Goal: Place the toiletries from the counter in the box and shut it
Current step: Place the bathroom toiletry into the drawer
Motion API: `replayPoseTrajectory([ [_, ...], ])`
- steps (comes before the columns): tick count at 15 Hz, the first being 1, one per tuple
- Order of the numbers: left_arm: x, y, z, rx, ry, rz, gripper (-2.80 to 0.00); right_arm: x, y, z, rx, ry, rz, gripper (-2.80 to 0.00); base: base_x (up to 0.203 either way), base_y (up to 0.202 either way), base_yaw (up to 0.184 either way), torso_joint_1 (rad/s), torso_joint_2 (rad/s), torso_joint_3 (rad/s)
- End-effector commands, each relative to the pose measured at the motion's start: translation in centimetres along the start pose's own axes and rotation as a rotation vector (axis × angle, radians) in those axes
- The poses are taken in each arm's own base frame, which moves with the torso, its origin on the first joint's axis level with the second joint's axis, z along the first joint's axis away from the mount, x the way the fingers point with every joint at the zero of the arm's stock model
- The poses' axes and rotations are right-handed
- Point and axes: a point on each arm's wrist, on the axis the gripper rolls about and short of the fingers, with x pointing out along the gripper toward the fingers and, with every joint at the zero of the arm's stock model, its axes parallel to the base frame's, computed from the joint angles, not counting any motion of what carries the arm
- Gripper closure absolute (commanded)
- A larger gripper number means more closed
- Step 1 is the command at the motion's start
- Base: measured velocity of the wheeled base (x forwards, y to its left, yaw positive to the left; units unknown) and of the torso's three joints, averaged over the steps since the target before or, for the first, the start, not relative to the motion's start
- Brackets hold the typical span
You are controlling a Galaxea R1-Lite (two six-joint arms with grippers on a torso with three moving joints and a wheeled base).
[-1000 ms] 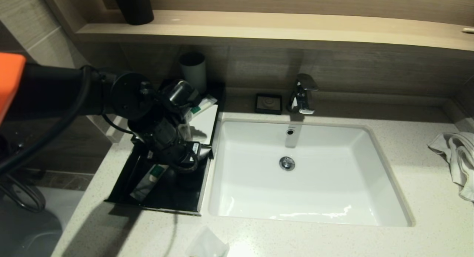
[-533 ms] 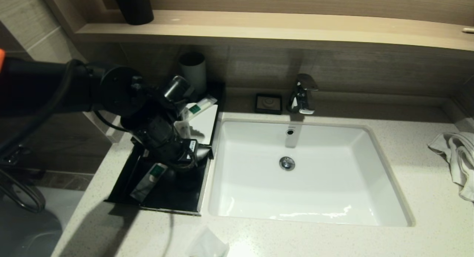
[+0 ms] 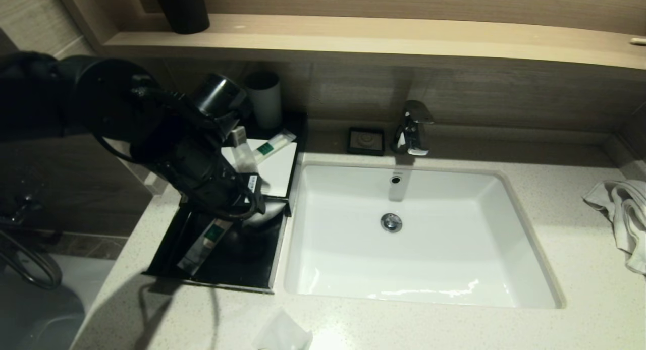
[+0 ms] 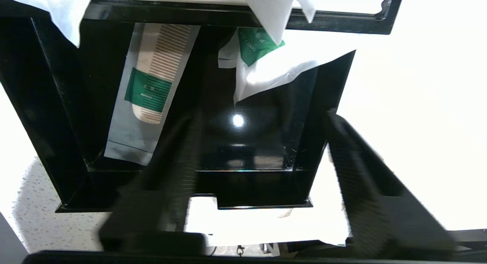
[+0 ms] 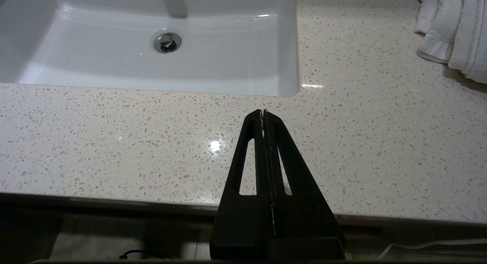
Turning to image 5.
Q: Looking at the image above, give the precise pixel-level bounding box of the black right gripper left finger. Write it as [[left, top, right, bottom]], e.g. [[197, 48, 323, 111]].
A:
[[210, 110, 276, 239]]

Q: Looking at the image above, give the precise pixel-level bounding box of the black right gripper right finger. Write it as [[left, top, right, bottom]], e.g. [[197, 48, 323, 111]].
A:
[[265, 109, 344, 239]]

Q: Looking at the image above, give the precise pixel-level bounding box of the chrome drain stopper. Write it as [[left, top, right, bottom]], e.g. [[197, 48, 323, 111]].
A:
[[153, 32, 182, 54]]

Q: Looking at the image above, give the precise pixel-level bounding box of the white ceramic sink basin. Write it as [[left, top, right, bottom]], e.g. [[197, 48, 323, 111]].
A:
[[0, 0, 299, 98]]

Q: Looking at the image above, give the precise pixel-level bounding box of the white towel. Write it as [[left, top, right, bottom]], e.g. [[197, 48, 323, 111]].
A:
[[413, 0, 487, 85]]

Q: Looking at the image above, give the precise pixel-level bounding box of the thin black cable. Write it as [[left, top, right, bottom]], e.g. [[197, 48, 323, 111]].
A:
[[119, 250, 168, 260]]

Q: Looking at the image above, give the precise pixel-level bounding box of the white cable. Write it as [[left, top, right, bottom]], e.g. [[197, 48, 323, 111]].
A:
[[377, 238, 487, 261]]

